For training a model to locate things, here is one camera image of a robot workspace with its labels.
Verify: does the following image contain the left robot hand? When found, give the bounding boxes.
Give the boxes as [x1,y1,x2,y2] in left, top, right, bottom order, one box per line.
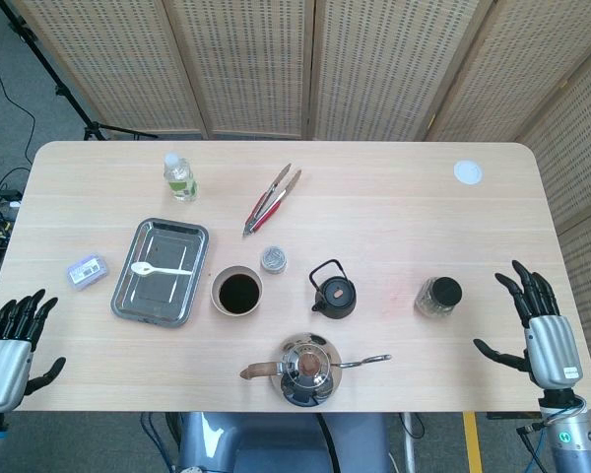
[0,289,67,414]

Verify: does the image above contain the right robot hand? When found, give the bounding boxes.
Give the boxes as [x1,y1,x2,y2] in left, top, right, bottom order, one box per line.
[473,259,585,407]

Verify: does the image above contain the white plastic spoon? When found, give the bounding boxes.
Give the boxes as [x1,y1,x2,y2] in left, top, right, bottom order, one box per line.
[130,261,194,277]

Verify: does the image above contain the white bowl with dark liquid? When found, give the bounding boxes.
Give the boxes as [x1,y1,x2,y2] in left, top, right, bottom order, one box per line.
[212,265,265,316]

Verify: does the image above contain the glass jar black lid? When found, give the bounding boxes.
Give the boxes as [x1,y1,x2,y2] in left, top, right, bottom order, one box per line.
[414,276,464,319]

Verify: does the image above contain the small purple box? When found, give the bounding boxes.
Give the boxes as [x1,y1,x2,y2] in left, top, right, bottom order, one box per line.
[66,253,111,291]

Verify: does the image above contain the stainless steel tray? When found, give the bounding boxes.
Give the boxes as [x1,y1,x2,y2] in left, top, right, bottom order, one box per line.
[109,217,211,328]

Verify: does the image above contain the white round table grommet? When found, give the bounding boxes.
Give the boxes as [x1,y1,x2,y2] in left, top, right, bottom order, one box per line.
[453,158,486,186]

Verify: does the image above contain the small black teapot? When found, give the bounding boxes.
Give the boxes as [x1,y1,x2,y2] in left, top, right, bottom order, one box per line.
[308,258,358,320]

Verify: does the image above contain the clear green-label water bottle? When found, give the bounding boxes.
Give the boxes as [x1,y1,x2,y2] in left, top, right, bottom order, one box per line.
[163,152,199,203]

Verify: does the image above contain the black tripod stand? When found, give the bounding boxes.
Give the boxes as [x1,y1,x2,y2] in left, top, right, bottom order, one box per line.
[0,0,159,144]

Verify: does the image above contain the grey robot torso base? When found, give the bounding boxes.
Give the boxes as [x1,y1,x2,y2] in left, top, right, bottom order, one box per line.
[176,411,390,473]

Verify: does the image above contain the clear paper clip container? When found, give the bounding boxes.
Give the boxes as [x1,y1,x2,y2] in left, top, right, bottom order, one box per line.
[259,244,288,274]

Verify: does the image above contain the woven folding screen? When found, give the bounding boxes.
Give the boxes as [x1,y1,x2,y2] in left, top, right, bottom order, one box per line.
[10,0,591,395]

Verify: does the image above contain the black floor cables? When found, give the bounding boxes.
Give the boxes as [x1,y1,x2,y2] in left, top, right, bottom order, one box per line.
[0,19,36,277]

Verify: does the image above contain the steel gooseneck kettle wooden handle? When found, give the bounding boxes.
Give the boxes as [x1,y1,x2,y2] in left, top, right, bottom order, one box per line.
[239,332,392,408]

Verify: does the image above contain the red-handled metal tongs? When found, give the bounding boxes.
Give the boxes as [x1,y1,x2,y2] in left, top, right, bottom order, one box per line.
[242,163,303,238]

